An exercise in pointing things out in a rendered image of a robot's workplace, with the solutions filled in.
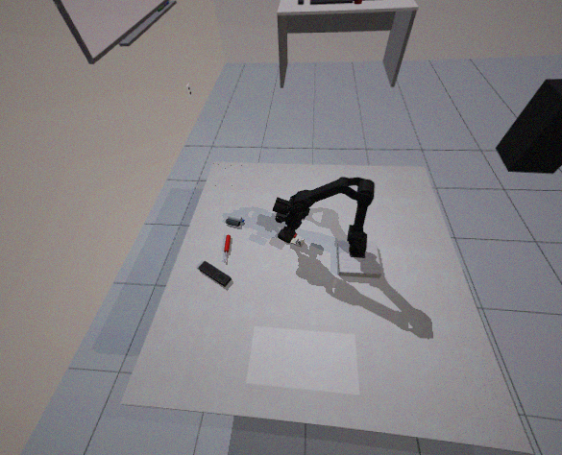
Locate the red screwdriver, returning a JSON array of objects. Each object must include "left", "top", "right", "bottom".
[{"left": 224, "top": 235, "right": 231, "bottom": 262}]

